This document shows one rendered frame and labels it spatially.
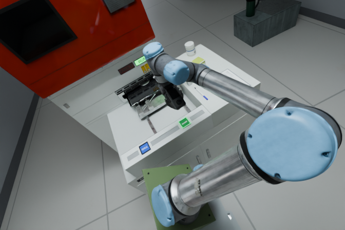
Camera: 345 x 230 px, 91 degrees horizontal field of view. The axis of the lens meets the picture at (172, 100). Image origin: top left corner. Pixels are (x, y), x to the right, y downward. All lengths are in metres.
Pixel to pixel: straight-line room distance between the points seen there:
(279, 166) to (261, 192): 1.48
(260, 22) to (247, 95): 2.43
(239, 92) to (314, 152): 0.27
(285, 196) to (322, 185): 0.30
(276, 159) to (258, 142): 0.04
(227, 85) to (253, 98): 0.09
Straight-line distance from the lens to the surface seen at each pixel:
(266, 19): 2.97
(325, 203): 1.91
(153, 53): 0.61
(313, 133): 0.32
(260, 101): 0.51
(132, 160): 0.98
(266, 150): 0.34
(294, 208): 1.84
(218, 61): 1.27
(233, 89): 0.54
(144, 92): 1.33
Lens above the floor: 1.76
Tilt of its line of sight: 47 degrees down
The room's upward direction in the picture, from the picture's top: 24 degrees counter-clockwise
